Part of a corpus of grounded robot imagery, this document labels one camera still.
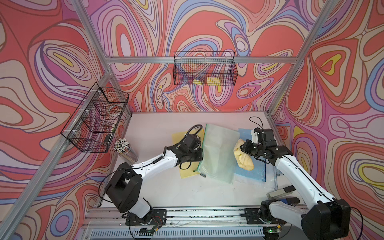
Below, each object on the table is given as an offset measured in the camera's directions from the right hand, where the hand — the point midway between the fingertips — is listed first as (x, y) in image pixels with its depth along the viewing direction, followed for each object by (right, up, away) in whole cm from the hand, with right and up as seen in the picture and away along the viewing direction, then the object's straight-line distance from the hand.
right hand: (241, 150), depth 82 cm
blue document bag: (+12, -14, +5) cm, 19 cm away
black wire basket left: (-78, +13, -8) cm, 79 cm away
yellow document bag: (-29, -7, -10) cm, 32 cm away
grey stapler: (+20, -22, -5) cm, 30 cm away
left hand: (-20, -3, +1) cm, 20 cm away
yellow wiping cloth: (-1, -3, -6) cm, 7 cm away
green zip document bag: (-11, -3, +6) cm, 13 cm away
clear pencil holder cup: (-65, +2, -2) cm, 65 cm away
